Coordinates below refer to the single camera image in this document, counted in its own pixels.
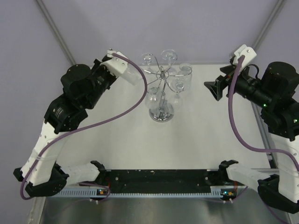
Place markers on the clear ribbed glass tumbler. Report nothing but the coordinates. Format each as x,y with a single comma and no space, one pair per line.
184,77

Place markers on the etched clear wine glass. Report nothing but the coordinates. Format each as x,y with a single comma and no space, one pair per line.
170,56

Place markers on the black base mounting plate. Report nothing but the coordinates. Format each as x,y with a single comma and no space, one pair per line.
158,181

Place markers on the small clear wine glass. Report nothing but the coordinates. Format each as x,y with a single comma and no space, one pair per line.
153,98

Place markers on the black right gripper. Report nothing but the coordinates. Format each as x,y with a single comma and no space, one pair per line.
213,86

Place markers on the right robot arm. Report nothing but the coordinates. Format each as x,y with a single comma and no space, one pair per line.
280,112

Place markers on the tall clear wine glass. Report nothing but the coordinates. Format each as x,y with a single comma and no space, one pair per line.
147,59

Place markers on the right controller board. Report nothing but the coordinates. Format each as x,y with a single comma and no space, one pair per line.
225,191

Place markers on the aluminium frame rail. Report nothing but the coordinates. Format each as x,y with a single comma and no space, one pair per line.
268,172

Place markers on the controller board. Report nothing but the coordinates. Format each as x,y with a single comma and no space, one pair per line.
225,191
83,192

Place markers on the left controller board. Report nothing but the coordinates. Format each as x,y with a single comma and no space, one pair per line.
83,192

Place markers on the chrome wine glass rack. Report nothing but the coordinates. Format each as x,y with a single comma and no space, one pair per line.
162,79

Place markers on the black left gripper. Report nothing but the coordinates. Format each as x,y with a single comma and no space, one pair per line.
97,66

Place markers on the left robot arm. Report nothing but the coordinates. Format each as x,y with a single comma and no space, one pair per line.
82,87

